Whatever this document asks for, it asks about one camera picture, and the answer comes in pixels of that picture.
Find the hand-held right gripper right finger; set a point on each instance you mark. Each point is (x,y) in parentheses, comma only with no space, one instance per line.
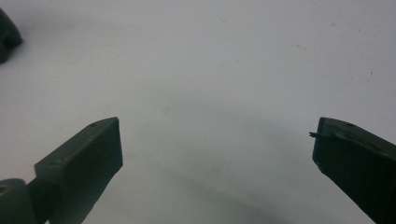
(358,165)

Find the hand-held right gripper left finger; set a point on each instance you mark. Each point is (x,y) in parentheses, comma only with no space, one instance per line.
(84,161)

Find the cola bottle with red label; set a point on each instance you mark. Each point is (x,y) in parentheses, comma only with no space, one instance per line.
(7,35)

